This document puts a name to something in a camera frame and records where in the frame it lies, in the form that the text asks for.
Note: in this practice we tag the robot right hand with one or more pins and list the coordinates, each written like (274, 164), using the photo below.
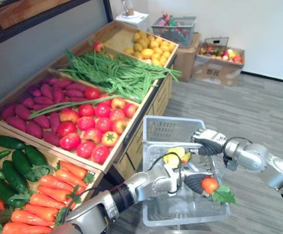
(211, 140)

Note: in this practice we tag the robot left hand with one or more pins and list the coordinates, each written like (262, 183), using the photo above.
(192, 181)

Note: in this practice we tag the grey plastic shopping basket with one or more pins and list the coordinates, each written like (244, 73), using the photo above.
(168, 129)

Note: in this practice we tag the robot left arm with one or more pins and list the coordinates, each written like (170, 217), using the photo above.
(144, 184)

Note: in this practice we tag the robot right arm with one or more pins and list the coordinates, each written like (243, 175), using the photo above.
(261, 158)

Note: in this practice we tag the yellow vegetable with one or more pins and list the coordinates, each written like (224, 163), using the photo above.
(173, 158)

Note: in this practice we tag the grey basket full of goods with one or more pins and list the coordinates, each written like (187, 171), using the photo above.
(173, 33)

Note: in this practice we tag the wooden produce display stand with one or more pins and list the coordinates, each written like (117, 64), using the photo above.
(161, 95)

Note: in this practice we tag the printed cardboard box with fruit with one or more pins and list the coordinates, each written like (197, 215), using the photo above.
(214, 70)

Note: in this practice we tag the wooden produce crate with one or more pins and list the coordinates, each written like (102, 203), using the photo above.
(117, 34)
(86, 47)
(120, 142)
(53, 159)

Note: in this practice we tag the plain brown cardboard box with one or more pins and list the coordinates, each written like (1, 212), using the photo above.
(186, 61)

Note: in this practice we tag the red tomato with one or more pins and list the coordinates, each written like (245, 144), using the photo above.
(86, 149)
(130, 110)
(86, 123)
(106, 102)
(70, 141)
(102, 111)
(104, 124)
(86, 110)
(98, 47)
(100, 154)
(66, 128)
(92, 93)
(117, 115)

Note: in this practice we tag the yellow fruit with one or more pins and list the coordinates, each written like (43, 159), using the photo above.
(231, 52)

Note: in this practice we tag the orange-red tomato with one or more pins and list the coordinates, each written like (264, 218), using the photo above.
(92, 135)
(119, 126)
(118, 103)
(69, 115)

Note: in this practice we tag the orange tomato with green stem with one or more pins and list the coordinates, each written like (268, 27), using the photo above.
(110, 139)

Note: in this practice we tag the yellow lemon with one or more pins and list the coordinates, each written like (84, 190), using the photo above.
(137, 47)
(165, 43)
(142, 34)
(159, 39)
(156, 56)
(164, 54)
(155, 62)
(151, 37)
(172, 46)
(153, 44)
(138, 54)
(147, 53)
(136, 36)
(143, 42)
(165, 48)
(158, 50)
(163, 60)

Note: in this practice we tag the green long beans bunch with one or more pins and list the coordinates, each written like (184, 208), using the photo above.
(131, 75)

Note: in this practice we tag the green bottle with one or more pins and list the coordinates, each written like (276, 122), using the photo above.
(172, 22)

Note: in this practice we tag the red bottle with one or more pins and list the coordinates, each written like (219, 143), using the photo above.
(166, 17)

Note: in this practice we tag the purple sweet potato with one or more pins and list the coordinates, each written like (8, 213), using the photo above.
(76, 87)
(8, 112)
(34, 129)
(78, 99)
(43, 100)
(34, 90)
(51, 138)
(74, 93)
(23, 112)
(40, 107)
(28, 103)
(46, 91)
(42, 121)
(16, 123)
(58, 93)
(53, 81)
(63, 84)
(54, 122)

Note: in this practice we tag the white weighing scale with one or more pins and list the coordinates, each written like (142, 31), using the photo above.
(131, 20)

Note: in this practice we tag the single long green bean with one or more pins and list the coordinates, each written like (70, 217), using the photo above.
(66, 105)

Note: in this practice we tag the wooden shelf with black frame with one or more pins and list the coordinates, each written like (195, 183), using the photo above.
(22, 12)

